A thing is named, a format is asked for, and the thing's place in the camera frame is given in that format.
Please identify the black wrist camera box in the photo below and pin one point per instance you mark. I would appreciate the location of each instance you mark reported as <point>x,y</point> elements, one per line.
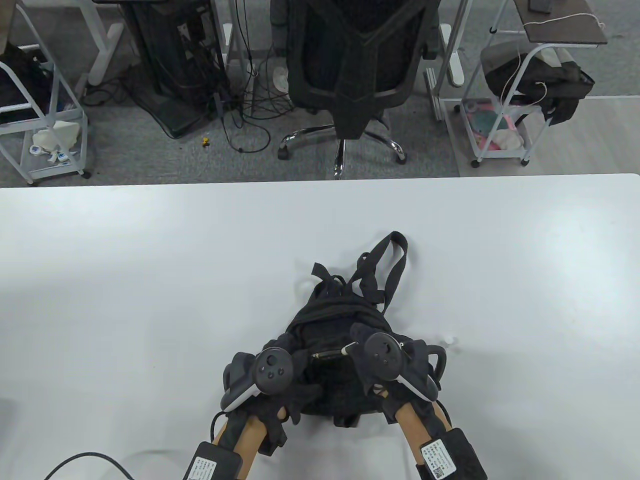
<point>212,462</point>
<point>452,452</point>

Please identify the black fabric bundle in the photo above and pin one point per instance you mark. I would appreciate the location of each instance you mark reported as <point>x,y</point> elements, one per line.
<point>20,85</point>

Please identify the person's left hand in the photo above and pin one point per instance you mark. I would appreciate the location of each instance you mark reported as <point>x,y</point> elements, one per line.
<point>300,395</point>

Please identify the black bag on cart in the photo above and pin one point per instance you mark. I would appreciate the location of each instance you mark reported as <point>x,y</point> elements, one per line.
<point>550,85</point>

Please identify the person's right forearm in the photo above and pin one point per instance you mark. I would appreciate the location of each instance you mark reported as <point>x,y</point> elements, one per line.
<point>417,420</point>

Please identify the person's left thumb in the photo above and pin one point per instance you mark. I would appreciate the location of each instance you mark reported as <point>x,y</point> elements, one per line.
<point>309,392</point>

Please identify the white desk leg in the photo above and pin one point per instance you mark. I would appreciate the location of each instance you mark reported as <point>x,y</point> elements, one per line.
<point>457,50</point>
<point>102,45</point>

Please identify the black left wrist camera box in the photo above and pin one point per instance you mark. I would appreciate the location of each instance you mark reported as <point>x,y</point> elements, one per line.
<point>212,462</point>

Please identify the black controller on left glove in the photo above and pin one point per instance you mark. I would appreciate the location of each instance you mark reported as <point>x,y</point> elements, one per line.
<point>270,372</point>

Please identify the dark phone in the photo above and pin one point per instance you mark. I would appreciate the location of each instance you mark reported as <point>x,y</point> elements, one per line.
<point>540,5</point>

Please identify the person's right fingers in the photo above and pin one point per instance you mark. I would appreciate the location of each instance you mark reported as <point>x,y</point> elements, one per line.
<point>362,332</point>

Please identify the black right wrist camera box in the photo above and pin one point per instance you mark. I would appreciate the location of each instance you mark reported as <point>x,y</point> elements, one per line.
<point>452,452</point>

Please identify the white cart with brown top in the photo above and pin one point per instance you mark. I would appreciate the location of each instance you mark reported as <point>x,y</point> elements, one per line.
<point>530,75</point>

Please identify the black controller on right glove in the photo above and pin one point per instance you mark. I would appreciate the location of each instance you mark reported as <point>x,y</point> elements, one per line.
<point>385,352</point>

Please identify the white metal rolling cart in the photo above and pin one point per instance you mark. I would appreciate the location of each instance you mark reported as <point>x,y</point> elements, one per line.
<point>55,100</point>

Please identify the person's right hand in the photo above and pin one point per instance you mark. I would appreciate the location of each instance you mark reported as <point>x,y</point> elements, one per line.
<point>361,345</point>

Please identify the small white cap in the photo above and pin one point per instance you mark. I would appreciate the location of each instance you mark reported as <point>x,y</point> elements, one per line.
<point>450,340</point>

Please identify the white crumpled cloth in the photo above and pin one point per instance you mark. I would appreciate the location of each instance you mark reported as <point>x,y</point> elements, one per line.
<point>57,132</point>

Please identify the black computer tower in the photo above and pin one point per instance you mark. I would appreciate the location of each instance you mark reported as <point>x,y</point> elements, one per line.
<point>170,60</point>

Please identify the black mesh office chair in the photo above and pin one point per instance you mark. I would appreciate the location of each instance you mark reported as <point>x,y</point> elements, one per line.
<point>350,60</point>

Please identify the black pen with white tip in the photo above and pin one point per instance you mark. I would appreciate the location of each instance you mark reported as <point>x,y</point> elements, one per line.
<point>330,354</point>

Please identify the person's left forearm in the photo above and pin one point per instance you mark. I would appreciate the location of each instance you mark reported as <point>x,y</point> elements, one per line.
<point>247,442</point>

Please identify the black controller on glove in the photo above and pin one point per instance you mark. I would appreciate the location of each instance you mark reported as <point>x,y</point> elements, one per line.
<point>385,352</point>
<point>270,372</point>

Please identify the black fabric backpack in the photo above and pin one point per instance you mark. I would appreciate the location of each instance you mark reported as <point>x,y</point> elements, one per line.
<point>335,320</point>

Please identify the pink and teal cloth pile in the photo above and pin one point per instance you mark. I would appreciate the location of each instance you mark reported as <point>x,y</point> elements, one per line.
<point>492,127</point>

